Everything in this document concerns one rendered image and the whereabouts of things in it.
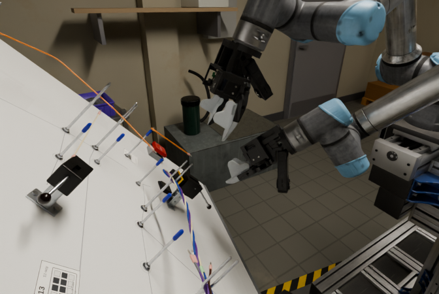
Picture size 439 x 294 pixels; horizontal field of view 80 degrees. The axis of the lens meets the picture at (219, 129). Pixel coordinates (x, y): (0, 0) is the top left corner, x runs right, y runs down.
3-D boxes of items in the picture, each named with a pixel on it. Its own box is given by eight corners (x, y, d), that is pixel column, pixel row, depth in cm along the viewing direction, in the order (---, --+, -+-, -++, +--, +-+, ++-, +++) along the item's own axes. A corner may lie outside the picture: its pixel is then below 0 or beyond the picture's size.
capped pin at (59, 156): (62, 156, 48) (94, 123, 48) (63, 161, 47) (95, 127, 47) (54, 153, 47) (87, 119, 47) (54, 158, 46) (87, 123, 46)
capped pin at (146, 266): (142, 268, 41) (179, 230, 41) (142, 261, 43) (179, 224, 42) (149, 272, 42) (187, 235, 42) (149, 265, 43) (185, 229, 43)
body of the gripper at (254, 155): (244, 144, 76) (280, 123, 72) (260, 170, 75) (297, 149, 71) (237, 148, 69) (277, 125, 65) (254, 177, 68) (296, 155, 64)
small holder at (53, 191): (-5, 218, 29) (38, 173, 29) (38, 185, 38) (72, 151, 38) (30, 242, 30) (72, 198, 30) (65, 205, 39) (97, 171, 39)
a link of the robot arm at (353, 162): (370, 151, 71) (349, 118, 69) (373, 174, 61) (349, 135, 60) (341, 162, 75) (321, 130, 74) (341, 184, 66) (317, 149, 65)
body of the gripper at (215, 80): (200, 85, 61) (220, 34, 57) (230, 95, 65) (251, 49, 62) (212, 97, 55) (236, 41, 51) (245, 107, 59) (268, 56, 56)
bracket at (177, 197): (174, 211, 67) (188, 197, 67) (168, 208, 66) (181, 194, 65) (170, 199, 71) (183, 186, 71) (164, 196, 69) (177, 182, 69)
